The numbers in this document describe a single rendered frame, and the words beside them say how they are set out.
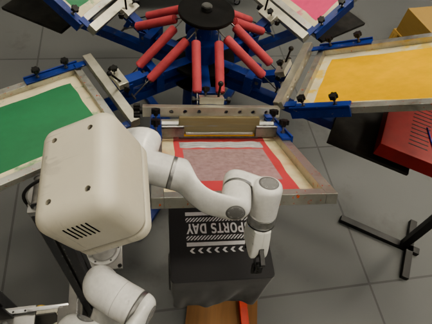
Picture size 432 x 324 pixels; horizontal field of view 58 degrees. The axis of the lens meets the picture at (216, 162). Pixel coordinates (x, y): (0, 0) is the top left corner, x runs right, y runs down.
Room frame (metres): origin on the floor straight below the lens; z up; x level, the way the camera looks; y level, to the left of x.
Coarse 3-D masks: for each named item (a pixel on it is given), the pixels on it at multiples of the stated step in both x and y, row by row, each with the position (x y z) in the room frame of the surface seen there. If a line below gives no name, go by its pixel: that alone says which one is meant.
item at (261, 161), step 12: (264, 144) 1.10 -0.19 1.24; (228, 156) 0.94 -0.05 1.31; (240, 156) 0.95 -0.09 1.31; (252, 156) 0.96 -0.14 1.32; (264, 156) 0.98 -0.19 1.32; (240, 168) 0.85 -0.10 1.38; (252, 168) 0.86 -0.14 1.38; (264, 168) 0.87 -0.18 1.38; (276, 168) 0.88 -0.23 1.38; (288, 180) 0.80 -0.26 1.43
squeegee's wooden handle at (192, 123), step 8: (184, 120) 1.10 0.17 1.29; (192, 120) 1.11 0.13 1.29; (200, 120) 1.12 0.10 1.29; (208, 120) 1.13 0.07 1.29; (216, 120) 1.14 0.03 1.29; (224, 120) 1.15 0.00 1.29; (232, 120) 1.16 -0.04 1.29; (240, 120) 1.17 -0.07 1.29; (248, 120) 1.17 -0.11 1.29; (256, 120) 1.18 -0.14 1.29; (184, 128) 1.09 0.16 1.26; (192, 128) 1.09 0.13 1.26; (200, 128) 1.10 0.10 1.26; (208, 128) 1.11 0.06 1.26; (216, 128) 1.12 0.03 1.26; (224, 128) 1.13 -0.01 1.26; (232, 128) 1.14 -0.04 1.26; (240, 128) 1.15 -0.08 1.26; (248, 128) 1.16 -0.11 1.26
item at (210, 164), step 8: (176, 144) 1.01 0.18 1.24; (176, 152) 0.93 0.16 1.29; (184, 152) 0.94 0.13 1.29; (192, 152) 0.94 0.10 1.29; (200, 152) 0.95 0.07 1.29; (208, 152) 0.96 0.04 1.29; (216, 152) 0.97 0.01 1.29; (192, 160) 0.88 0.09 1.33; (200, 160) 0.88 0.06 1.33; (208, 160) 0.89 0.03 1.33; (216, 160) 0.90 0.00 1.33; (224, 160) 0.90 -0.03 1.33; (200, 168) 0.82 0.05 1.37; (208, 168) 0.82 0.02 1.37; (216, 168) 0.83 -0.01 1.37; (224, 168) 0.84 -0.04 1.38; (200, 176) 0.76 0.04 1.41; (208, 176) 0.77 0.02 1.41; (216, 176) 0.77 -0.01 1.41; (208, 184) 0.71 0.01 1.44; (216, 184) 0.72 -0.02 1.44
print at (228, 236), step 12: (192, 216) 0.84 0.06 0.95; (204, 216) 0.85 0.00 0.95; (192, 228) 0.78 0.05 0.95; (204, 228) 0.79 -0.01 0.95; (216, 228) 0.80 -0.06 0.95; (228, 228) 0.81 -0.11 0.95; (240, 228) 0.83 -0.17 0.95; (192, 240) 0.72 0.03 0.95; (204, 240) 0.73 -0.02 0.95; (216, 240) 0.74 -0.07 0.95; (228, 240) 0.75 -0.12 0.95; (240, 240) 0.77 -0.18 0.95; (192, 252) 0.67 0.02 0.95; (204, 252) 0.68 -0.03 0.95; (216, 252) 0.69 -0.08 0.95; (228, 252) 0.70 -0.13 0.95
